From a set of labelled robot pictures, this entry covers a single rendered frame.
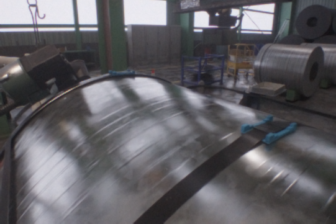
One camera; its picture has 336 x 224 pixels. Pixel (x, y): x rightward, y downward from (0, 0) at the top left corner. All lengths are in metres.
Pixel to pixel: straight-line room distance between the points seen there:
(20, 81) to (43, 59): 0.12
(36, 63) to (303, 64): 5.15
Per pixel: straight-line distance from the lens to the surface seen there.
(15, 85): 0.95
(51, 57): 0.93
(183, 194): 0.31
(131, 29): 11.28
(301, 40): 12.21
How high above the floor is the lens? 1.53
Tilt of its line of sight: 17 degrees down
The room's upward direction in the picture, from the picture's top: straight up
